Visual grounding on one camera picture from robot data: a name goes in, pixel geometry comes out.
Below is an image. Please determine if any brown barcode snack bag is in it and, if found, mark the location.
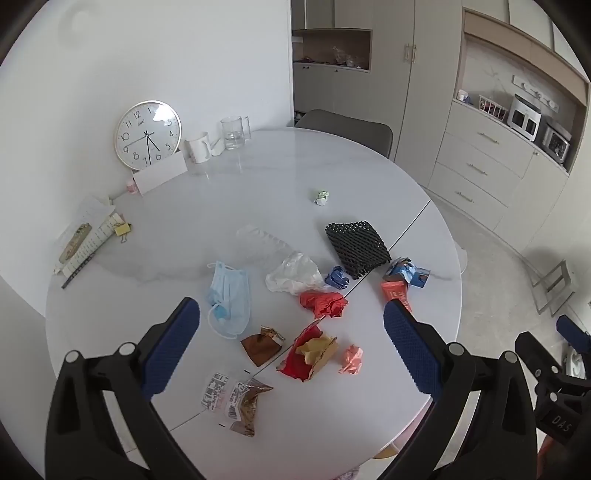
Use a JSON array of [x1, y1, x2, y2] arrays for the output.
[[200, 372, 273, 438]]

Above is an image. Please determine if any orange red snack packet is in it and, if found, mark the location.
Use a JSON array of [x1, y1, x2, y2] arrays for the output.
[[381, 280, 413, 312]]

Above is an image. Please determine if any blue printed carton box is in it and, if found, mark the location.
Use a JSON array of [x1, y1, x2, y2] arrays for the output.
[[383, 257, 431, 288]]

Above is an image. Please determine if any pink paper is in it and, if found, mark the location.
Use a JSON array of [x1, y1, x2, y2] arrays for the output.
[[339, 344, 363, 375]]

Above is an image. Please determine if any brown foil wrapper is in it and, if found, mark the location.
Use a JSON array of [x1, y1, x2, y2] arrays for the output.
[[240, 326, 286, 367]]

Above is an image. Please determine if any blue surgical face mask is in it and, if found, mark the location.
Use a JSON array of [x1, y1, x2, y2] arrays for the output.
[[207, 261, 252, 340]]

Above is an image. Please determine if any black foam net sleeve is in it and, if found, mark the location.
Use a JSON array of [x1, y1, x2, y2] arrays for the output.
[[325, 221, 392, 280]]

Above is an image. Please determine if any blue paper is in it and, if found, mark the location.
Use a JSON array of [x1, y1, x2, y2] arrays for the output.
[[325, 265, 349, 290]]

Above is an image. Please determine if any red paper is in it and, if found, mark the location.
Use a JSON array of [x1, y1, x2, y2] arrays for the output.
[[300, 291, 349, 319]]

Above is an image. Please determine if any clear plastic bag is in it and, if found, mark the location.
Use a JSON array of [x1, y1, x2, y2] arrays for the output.
[[236, 225, 293, 255]]

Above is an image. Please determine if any white plastic bag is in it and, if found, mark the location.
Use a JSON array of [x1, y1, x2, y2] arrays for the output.
[[266, 251, 325, 296]]

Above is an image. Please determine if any green white wrapper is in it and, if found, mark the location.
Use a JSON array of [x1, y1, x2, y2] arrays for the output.
[[314, 190, 329, 206]]

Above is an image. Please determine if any black pencil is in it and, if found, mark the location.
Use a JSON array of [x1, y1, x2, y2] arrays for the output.
[[60, 252, 96, 290]]

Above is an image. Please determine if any drawer cabinet unit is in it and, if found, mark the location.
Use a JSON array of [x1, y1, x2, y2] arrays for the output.
[[427, 98, 539, 232]]

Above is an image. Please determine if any silver microwave oven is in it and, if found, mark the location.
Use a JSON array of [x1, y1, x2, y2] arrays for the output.
[[541, 116, 572, 165]]

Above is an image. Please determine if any yellow binder clip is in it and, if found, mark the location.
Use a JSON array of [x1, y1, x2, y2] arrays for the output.
[[114, 223, 132, 244]]

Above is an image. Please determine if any white toaster oven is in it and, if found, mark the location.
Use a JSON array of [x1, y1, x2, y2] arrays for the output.
[[507, 94, 542, 142]]

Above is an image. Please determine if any grey dining chair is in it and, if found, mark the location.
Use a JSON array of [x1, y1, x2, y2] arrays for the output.
[[294, 109, 394, 158]]

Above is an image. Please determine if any white ceramic mug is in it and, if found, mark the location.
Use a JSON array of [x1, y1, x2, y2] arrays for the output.
[[185, 132, 225, 164]]

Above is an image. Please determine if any metal frame stool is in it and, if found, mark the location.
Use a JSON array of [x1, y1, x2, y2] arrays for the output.
[[528, 260, 578, 316]]

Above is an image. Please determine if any round white wall clock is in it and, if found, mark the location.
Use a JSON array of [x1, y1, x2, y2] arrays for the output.
[[114, 100, 182, 172]]

